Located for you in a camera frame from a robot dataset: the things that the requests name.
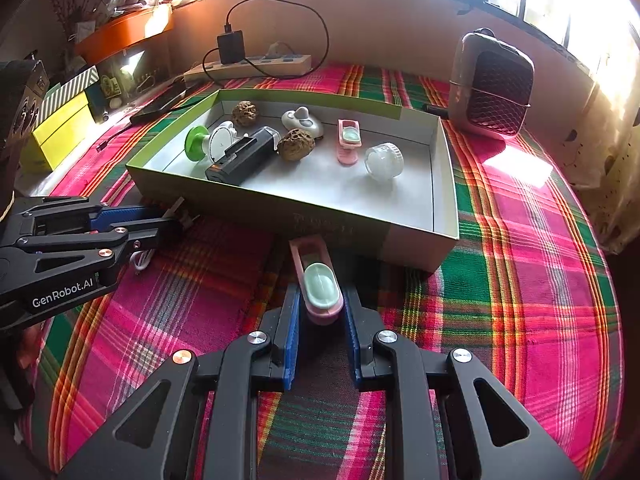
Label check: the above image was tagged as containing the pink case green lid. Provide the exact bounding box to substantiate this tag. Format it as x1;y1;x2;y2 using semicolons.
290;235;344;325

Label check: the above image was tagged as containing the green suction cup gadget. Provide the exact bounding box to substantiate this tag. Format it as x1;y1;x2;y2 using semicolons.
184;125;209;162

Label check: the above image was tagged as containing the white round disc gadget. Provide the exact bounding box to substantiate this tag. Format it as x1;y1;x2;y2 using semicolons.
207;120;240;162

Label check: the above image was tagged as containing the black rectangular battery case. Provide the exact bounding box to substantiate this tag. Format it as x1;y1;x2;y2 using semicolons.
205;126;280;185

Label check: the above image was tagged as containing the brown walnut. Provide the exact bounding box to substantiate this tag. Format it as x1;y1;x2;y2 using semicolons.
278;128;316;162
231;100;259;128

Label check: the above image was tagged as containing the white and green cardboard tray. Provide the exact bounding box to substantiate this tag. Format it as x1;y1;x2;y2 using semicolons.
127;88;460;272

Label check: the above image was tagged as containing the clear round white-lid jar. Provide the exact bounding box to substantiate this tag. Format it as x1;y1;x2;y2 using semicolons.
364;142;405;182

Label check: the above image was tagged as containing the blue-white round knob toy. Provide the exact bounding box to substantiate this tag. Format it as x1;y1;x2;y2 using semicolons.
281;106;323;139

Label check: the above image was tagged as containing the yellow box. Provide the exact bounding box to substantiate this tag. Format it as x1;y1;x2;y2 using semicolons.
21;92;94;174

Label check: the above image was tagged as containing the striped white green box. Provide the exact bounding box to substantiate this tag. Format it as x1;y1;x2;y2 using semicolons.
35;65;99;126

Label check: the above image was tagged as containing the black phone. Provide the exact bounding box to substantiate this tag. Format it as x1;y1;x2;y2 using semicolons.
129;78;186;126

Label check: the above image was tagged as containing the plaid pink green bedspread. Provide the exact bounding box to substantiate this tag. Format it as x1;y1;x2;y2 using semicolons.
19;62;626;480

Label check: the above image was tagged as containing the orange planter tray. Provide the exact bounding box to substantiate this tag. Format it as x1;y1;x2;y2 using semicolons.
74;3;174;65

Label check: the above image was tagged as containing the white power strip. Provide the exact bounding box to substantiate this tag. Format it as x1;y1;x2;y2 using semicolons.
182;54;312;84

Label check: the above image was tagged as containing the black charger adapter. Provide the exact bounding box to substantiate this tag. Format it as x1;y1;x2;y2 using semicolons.
217;30;245;65

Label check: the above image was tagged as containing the grey red mesh heater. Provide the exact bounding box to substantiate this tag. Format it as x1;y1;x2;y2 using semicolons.
422;27;535;139

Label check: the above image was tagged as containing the patterned cream curtain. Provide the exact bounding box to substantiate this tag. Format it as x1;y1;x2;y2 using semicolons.
561;34;639;255

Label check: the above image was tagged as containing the black charger cable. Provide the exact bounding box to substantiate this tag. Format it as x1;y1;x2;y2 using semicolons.
94;0;331;154

